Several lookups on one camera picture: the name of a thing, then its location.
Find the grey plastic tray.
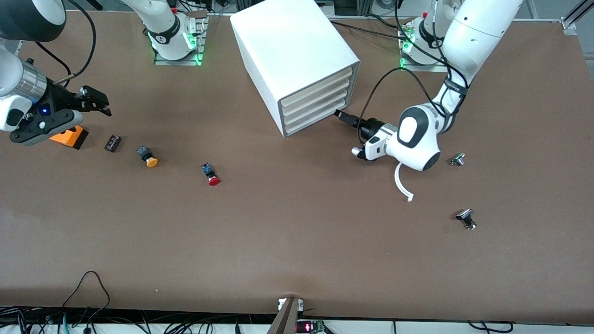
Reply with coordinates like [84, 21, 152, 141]
[285, 102, 349, 136]

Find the yellow mushroom push button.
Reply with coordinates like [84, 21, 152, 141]
[136, 146, 159, 167]

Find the red mushroom push button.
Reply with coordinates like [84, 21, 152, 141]
[200, 162, 221, 186]

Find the black square push button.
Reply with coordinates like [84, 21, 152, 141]
[456, 209, 478, 231]

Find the circuit board with red light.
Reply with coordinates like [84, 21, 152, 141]
[296, 319, 326, 334]

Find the orange button enclosure box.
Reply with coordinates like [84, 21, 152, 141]
[49, 125, 89, 150]

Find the white semicircular plastic bracket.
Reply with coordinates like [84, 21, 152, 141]
[394, 162, 414, 203]

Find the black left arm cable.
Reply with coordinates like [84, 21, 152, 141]
[356, 0, 470, 145]

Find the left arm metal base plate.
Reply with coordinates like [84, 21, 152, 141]
[399, 44, 449, 73]

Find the black table cable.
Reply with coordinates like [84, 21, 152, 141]
[327, 13, 410, 43]

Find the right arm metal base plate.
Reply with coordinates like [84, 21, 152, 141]
[154, 14, 206, 66]

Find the black looped cable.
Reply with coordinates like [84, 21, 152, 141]
[59, 271, 112, 334]

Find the brown wedge post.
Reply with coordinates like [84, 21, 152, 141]
[267, 297, 300, 334]

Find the black floor cable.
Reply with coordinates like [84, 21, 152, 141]
[468, 321, 517, 334]

